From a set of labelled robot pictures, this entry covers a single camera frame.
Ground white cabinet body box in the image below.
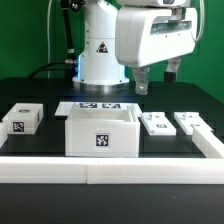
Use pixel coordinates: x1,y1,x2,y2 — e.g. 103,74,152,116
65,105,140,158

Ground white marker sheet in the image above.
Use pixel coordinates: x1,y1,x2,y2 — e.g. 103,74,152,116
55,102,142,116

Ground white right fence bar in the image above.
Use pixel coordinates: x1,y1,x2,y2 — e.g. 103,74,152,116
192,127,224,159

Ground white thin cable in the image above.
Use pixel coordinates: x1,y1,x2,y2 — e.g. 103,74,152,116
46,0,54,79

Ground white cabinet top box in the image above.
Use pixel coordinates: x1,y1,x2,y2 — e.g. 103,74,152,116
2,103,43,134

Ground white front fence bar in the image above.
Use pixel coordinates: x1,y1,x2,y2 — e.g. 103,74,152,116
0,157,224,184

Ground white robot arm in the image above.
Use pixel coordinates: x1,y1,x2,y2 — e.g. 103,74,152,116
73,0,197,95

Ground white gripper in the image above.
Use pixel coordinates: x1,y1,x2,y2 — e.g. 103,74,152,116
115,7,197,95

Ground white cabinet door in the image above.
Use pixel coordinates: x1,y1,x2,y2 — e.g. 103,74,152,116
174,112,212,135
140,112,176,136

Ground black cable bundle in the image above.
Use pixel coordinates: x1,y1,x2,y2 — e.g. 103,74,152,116
27,0,86,80

